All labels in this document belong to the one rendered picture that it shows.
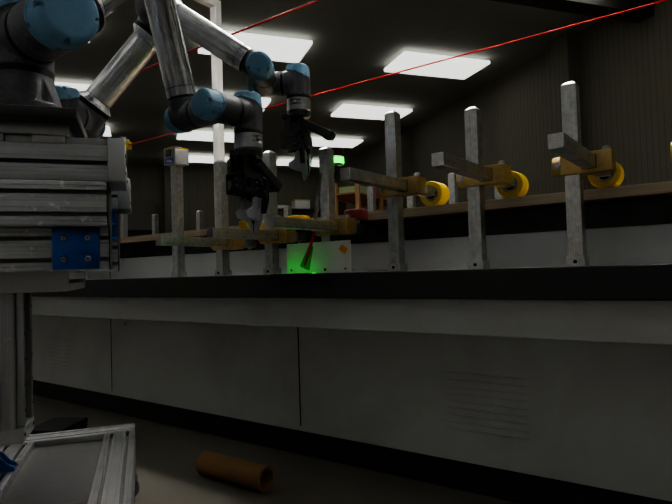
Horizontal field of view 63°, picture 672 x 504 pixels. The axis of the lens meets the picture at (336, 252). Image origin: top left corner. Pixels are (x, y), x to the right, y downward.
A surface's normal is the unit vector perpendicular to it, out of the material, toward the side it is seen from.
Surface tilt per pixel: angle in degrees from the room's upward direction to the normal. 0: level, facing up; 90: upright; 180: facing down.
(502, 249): 90
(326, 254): 90
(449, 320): 90
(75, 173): 90
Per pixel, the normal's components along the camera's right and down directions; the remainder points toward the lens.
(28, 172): 0.33, -0.04
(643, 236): -0.59, -0.01
